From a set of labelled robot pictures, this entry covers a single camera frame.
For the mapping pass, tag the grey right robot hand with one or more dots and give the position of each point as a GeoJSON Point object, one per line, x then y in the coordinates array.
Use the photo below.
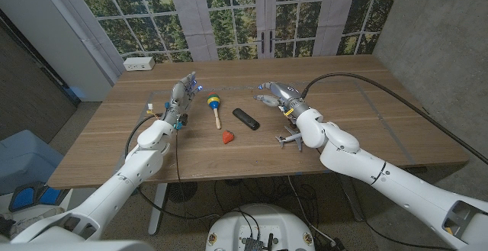
{"type": "Point", "coordinates": [289, 96]}

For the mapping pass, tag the black tv remote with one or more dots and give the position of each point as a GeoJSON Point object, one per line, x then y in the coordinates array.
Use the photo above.
{"type": "Point", "coordinates": [246, 118]}

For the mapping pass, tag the grey table leg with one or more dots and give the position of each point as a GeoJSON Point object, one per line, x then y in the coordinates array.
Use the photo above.
{"type": "Point", "coordinates": [352, 201]}

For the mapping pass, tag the white table leg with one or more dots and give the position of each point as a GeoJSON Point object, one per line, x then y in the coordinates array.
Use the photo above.
{"type": "Point", "coordinates": [156, 213]}

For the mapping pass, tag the printed window backdrop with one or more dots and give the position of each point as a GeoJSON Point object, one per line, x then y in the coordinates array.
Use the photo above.
{"type": "Point", "coordinates": [228, 14]}

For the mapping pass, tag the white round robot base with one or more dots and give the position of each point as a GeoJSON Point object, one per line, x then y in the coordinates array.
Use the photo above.
{"type": "Point", "coordinates": [259, 224]}

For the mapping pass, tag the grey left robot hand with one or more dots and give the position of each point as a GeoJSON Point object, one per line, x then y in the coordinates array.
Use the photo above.
{"type": "Point", "coordinates": [179, 102]}

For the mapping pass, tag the white power outlet box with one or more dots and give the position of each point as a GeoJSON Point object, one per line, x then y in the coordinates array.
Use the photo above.
{"type": "Point", "coordinates": [139, 63]}

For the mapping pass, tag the red toy strawberry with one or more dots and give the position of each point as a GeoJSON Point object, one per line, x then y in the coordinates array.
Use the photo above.
{"type": "Point", "coordinates": [228, 137]}

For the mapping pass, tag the white sneaker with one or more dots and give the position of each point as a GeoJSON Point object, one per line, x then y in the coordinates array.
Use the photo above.
{"type": "Point", "coordinates": [34, 220]}

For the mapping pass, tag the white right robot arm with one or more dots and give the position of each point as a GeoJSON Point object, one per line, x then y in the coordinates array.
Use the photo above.
{"type": "Point", "coordinates": [381, 174]}

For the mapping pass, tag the colourful striped wooden maraca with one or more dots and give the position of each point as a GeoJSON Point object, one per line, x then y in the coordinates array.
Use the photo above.
{"type": "Point", "coordinates": [214, 101]}

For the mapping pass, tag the white toy airplane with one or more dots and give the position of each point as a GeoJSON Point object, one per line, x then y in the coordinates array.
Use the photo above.
{"type": "Point", "coordinates": [289, 139]}

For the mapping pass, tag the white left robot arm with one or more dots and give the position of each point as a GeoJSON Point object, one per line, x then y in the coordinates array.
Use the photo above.
{"type": "Point", "coordinates": [114, 184]}

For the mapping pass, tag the black round floor fan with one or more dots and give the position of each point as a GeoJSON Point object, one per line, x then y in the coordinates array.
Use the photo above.
{"type": "Point", "coordinates": [181, 192]}

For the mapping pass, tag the blue and black foot pedal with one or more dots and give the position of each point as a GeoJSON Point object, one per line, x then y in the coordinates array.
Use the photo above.
{"type": "Point", "coordinates": [34, 197]}

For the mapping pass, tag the blue-grey upholstered seat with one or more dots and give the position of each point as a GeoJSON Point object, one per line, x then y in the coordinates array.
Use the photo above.
{"type": "Point", "coordinates": [26, 159]}

